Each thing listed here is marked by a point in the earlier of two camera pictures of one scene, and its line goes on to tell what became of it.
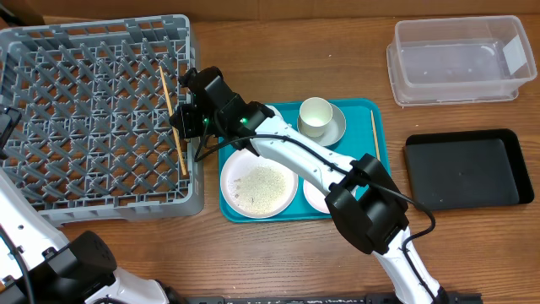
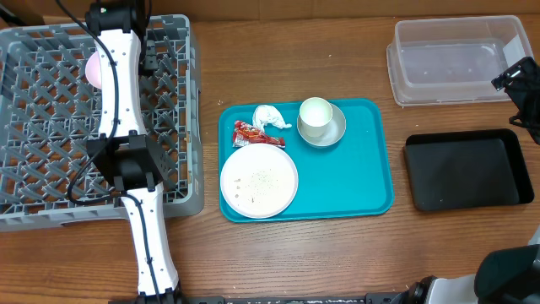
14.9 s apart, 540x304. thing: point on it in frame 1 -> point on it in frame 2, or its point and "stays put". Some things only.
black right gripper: [181, 120] -> [518, 90]
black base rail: [332, 299] stays put
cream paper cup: [315, 114] stays put
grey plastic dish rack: [94, 140] stays put
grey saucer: [333, 131] stays put
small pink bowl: [315, 198] -> [93, 70]
